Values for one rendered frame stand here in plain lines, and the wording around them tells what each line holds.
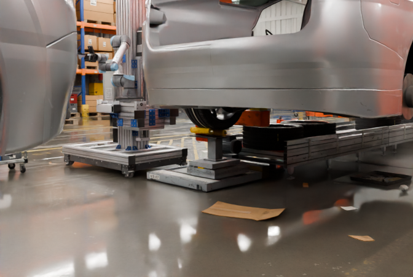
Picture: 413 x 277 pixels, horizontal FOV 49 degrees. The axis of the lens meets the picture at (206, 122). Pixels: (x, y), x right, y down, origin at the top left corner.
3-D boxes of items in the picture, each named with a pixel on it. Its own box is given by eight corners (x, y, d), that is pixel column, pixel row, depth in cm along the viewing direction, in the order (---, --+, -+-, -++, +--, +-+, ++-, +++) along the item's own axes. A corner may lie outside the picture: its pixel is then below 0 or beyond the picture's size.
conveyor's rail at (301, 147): (287, 163, 450) (287, 141, 448) (283, 163, 454) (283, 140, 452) (389, 142, 627) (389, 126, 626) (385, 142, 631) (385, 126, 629)
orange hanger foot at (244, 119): (260, 127, 458) (260, 92, 455) (221, 124, 494) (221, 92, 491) (270, 126, 470) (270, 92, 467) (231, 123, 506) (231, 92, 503)
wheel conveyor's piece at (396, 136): (388, 154, 629) (389, 126, 626) (332, 148, 689) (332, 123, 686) (415, 147, 701) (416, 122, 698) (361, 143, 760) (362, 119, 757)
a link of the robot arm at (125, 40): (137, 40, 481) (117, 74, 455) (128, 40, 486) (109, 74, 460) (132, 32, 473) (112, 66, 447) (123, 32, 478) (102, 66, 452)
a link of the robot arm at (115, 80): (121, 86, 478) (120, 34, 473) (109, 86, 485) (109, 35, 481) (128, 86, 488) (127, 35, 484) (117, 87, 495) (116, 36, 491)
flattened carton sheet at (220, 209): (273, 223, 308) (273, 218, 308) (201, 213, 332) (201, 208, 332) (285, 212, 335) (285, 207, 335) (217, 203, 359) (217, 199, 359)
